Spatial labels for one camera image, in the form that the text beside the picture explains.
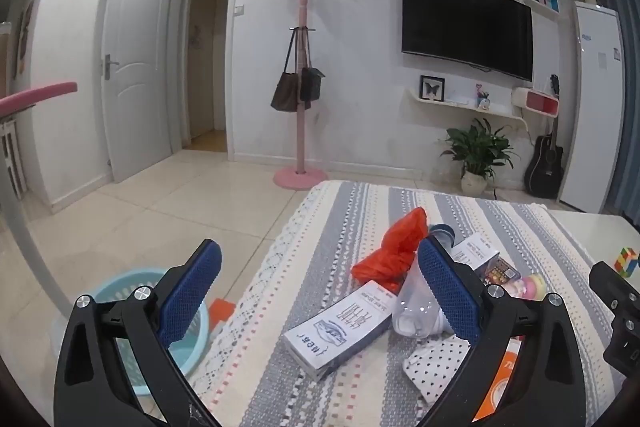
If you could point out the white curved pole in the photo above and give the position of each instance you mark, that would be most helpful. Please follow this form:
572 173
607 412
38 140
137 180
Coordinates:
25 232

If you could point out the white radiator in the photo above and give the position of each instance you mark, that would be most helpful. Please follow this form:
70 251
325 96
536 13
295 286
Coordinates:
12 162

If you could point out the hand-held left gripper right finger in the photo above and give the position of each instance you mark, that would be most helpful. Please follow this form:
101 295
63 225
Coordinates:
447 292

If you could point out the black guitar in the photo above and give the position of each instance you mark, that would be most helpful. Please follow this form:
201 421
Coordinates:
545 167

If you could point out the pink coat rack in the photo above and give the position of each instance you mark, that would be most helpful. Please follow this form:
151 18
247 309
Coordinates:
300 132

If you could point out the dark wall picture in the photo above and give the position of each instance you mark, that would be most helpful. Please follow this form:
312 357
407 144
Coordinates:
25 37

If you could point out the large white carton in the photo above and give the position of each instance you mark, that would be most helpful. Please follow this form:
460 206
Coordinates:
335 332

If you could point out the brown handbag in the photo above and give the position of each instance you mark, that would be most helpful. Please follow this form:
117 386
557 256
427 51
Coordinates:
285 92

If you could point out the orange white packet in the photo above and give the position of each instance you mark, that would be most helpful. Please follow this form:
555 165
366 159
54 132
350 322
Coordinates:
505 382

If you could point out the red plastic bag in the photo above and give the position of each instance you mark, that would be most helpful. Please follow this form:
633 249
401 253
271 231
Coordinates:
395 247

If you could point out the striped grey white tablecloth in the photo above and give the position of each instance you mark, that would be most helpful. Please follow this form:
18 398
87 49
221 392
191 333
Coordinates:
340 227

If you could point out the green potted plant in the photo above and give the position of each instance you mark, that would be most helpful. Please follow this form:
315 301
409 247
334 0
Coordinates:
477 149

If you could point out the short wavy white wall shelf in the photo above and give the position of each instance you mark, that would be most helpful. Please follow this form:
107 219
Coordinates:
450 104

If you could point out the clear plastic bottle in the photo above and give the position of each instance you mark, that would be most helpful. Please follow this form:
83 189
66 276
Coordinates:
415 302

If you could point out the white refrigerator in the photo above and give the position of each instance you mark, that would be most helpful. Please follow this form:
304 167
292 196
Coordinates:
592 107

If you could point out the small flower figurine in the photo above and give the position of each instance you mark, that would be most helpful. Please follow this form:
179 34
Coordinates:
483 99

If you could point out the pink yellow small packet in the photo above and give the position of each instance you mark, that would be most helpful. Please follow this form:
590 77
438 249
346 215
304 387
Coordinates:
532 284

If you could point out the white door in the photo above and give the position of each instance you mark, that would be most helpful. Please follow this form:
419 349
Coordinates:
135 57

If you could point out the dark printed small box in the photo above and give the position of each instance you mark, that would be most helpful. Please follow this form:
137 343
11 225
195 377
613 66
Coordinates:
500 274

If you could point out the red white box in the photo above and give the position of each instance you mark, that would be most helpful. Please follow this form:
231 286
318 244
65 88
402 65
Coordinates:
540 103

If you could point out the orange packet on floor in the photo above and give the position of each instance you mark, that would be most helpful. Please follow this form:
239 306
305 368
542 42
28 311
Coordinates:
222 309

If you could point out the light blue plastic basket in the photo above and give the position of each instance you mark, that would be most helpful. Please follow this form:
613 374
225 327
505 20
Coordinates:
197 338

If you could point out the pink board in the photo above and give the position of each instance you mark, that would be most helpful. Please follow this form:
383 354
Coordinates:
35 96

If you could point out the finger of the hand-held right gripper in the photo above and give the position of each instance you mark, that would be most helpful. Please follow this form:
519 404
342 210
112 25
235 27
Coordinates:
615 287

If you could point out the black handbag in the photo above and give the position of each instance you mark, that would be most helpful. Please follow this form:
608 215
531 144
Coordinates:
311 84

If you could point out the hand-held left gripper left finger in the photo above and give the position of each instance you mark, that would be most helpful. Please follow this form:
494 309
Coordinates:
192 289

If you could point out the black flat television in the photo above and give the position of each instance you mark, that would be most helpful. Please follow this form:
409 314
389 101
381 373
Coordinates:
465 24

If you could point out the butterfly picture frame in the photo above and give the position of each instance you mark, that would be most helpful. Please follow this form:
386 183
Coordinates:
432 88

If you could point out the colourful puzzle cube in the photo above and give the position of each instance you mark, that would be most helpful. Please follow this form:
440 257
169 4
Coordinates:
627 261

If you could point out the small white carton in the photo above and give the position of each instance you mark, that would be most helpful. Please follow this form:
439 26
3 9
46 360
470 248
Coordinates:
472 252

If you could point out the polka dot cloth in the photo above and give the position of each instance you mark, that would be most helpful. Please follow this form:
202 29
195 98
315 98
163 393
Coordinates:
435 367

